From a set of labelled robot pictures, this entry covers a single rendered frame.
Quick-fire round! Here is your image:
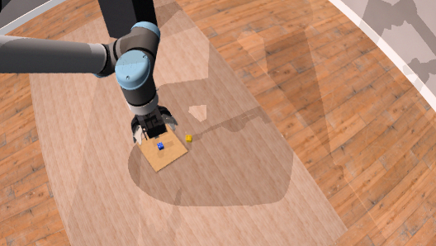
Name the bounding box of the tan mat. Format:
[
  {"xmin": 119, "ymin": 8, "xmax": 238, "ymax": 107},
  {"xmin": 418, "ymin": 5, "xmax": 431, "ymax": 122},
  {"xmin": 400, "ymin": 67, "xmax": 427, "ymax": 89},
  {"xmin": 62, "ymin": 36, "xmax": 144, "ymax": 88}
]
[{"xmin": 137, "ymin": 125, "xmax": 188, "ymax": 172}]

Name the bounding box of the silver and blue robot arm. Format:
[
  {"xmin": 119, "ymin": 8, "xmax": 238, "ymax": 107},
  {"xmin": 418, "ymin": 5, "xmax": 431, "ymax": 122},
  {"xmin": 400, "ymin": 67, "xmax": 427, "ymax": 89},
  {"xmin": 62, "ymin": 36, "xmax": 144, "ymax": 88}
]
[{"xmin": 0, "ymin": 21, "xmax": 160, "ymax": 116}]

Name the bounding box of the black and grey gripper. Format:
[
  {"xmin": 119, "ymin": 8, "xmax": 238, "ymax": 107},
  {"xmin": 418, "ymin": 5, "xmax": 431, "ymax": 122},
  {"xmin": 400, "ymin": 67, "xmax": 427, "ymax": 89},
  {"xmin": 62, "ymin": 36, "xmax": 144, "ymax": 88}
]
[{"xmin": 131, "ymin": 105, "xmax": 178, "ymax": 145}]

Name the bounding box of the blue die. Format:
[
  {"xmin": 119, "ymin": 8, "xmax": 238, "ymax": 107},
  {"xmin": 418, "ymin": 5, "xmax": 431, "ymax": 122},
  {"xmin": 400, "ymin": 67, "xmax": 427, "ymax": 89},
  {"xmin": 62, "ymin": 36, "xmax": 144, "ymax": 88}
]
[{"xmin": 157, "ymin": 142, "xmax": 164, "ymax": 150}]

